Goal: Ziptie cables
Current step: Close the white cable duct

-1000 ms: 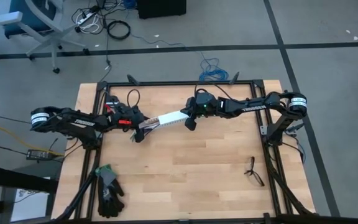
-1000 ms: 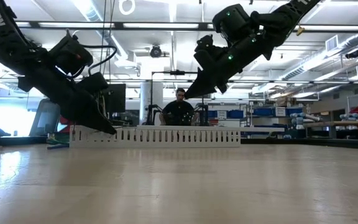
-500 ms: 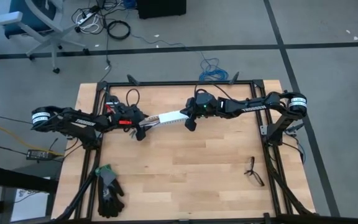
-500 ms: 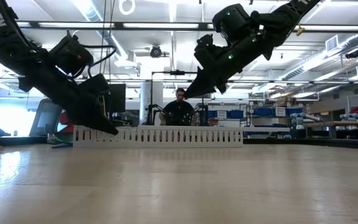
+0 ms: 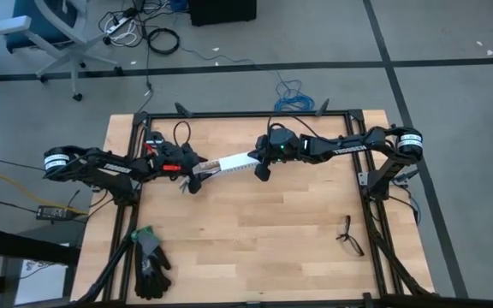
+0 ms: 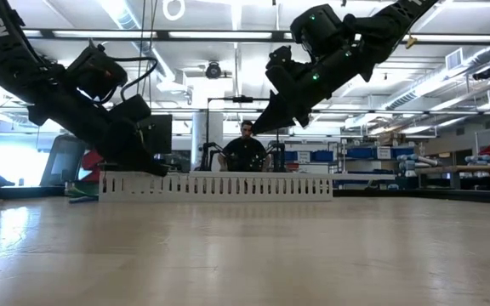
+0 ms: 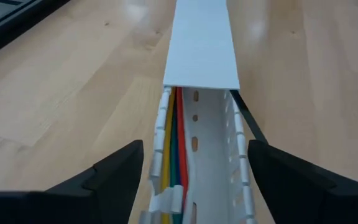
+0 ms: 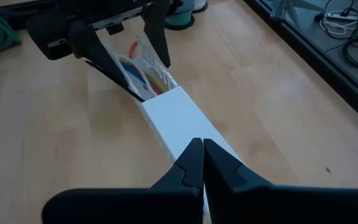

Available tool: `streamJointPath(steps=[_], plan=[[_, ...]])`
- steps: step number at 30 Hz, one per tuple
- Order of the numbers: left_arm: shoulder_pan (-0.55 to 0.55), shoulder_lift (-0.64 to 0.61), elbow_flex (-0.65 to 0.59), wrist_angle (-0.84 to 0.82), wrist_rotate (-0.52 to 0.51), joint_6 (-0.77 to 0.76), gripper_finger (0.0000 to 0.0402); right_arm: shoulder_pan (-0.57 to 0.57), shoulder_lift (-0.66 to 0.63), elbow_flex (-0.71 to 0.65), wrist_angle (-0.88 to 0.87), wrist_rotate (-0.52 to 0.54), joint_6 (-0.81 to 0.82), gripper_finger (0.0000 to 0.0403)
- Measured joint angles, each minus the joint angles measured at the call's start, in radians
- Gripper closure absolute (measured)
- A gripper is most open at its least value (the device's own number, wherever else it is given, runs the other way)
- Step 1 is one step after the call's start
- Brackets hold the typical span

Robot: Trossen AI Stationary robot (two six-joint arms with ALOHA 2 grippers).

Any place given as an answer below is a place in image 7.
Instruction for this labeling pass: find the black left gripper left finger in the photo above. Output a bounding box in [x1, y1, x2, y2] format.
[0, 139, 145, 224]

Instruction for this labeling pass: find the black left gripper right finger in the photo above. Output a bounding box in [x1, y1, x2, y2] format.
[247, 139, 358, 224]

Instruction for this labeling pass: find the yellow cable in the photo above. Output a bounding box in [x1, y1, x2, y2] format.
[160, 86, 177, 224]

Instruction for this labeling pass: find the green cable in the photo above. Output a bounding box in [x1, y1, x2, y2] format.
[168, 102, 183, 224]

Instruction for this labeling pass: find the long black zip tie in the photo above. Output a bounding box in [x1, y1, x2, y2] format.
[229, 90, 269, 146]

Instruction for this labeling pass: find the white slotted cable raceway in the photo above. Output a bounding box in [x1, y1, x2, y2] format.
[138, 86, 259, 224]

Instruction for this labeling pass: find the black table frame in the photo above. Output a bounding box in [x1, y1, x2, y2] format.
[0, 0, 71, 63]

